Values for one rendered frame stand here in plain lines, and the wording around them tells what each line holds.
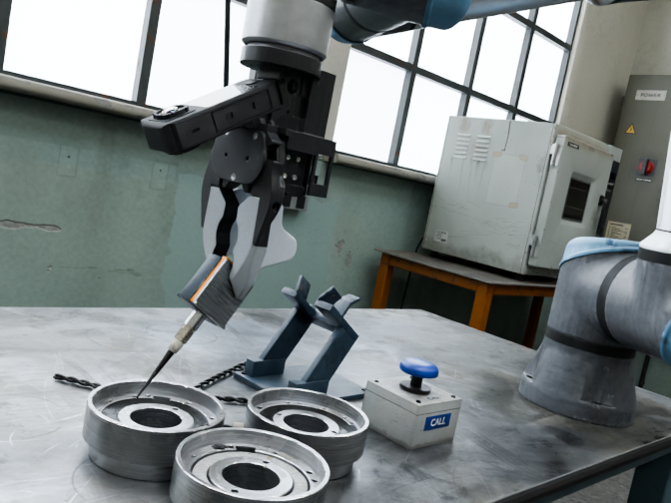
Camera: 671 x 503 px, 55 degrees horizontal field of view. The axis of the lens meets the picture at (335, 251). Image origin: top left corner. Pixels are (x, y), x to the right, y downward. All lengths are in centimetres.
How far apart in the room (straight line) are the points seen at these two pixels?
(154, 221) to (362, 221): 100
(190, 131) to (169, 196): 177
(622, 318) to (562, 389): 13
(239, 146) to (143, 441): 25
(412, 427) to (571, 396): 31
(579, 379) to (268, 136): 53
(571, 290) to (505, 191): 192
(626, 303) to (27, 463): 63
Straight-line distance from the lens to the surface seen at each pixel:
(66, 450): 55
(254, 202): 54
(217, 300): 56
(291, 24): 55
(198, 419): 55
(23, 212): 211
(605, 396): 90
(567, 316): 90
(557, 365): 90
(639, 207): 439
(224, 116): 53
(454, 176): 295
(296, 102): 58
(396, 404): 65
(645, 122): 447
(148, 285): 232
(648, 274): 80
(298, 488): 47
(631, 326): 82
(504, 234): 278
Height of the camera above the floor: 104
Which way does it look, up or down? 6 degrees down
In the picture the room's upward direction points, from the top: 11 degrees clockwise
